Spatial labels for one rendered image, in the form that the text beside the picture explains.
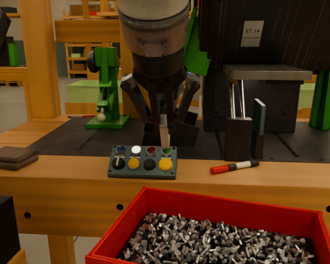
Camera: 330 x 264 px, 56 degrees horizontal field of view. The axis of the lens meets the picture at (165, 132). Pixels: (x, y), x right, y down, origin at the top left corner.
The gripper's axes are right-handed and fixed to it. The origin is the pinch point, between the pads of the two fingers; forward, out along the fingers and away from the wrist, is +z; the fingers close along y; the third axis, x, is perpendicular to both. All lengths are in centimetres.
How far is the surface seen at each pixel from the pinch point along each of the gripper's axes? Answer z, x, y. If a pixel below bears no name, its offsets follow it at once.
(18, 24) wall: 538, 906, -614
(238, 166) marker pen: 15.7, 2.6, 15.9
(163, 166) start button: 10.3, -1.2, -0.8
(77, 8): 493, 927, -387
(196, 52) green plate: 5.0, 31.0, 6.0
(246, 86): 23.0, 37.3, 22.5
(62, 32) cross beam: 25, 72, -49
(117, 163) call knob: 10.1, -1.0, -11.0
